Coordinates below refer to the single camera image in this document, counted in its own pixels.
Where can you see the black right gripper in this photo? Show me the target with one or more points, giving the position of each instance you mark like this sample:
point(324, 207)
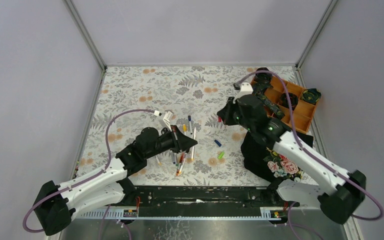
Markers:
point(229, 112)

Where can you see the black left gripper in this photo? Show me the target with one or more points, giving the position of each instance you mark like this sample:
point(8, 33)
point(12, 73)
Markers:
point(177, 143)

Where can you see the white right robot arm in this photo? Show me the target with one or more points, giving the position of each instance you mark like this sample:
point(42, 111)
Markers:
point(339, 191)

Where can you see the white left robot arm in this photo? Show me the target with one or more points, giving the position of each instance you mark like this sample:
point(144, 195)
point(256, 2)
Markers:
point(57, 205)

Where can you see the white pen blue end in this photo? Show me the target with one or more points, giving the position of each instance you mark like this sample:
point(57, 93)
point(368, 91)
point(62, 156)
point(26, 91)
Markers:
point(173, 158)

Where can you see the white pen orange end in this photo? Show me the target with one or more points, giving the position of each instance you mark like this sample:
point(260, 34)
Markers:
point(158, 160)

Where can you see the clear pen orange end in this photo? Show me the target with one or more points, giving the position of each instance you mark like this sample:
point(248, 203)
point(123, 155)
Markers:
point(179, 165)

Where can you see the green pen cap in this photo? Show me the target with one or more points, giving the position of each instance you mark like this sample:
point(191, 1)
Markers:
point(221, 154)

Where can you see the dark patterned fabric roll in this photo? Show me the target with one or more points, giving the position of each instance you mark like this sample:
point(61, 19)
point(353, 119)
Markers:
point(259, 90)

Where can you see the dark rolled fabric flower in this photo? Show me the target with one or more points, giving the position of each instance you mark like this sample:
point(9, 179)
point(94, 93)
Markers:
point(263, 77)

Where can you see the black floral cloth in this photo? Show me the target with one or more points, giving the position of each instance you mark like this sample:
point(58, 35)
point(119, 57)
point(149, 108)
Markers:
point(268, 164)

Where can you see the dark rolled flower in tray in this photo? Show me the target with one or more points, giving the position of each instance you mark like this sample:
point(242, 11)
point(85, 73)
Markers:
point(292, 99)

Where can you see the floral patterned table mat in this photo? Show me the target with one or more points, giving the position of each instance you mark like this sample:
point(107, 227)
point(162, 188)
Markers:
point(129, 95)

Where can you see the wooden compartment tray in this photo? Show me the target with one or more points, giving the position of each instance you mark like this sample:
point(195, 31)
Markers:
point(289, 103)

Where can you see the dark green rolled flower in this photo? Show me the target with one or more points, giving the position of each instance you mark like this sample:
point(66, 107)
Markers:
point(311, 96)

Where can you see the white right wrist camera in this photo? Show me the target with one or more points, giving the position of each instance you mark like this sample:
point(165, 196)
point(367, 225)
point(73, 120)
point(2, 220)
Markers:
point(244, 88)

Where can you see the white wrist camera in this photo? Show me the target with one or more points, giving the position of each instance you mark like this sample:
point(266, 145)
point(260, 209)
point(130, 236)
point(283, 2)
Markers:
point(164, 118)
point(244, 88)

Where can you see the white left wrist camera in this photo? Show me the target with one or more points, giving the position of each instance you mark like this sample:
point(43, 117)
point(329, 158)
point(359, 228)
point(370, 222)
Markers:
point(164, 118)

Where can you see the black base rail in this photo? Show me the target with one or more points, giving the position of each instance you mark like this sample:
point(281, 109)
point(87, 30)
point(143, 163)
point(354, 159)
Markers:
point(203, 199)

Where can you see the white slotted cable duct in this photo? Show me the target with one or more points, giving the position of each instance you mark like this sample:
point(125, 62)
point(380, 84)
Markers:
point(255, 214)

